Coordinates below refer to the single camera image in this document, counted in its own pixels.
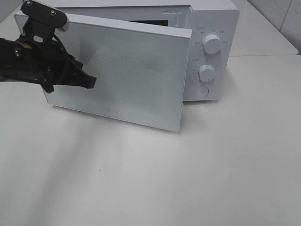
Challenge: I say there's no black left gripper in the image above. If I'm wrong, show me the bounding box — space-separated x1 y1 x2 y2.
14 20 97 93

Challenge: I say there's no white microwave knob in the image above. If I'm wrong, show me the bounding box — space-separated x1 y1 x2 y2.
203 34 222 54
198 65 215 82

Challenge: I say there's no round white door button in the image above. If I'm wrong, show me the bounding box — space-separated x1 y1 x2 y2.
195 87 209 100

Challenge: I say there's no white microwave door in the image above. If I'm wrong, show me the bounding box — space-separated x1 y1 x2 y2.
14 13 192 132

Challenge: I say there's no white microwave oven body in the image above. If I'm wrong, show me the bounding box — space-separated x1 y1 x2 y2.
50 0 239 101

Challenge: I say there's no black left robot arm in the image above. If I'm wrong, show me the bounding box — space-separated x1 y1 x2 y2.
0 17 96 93

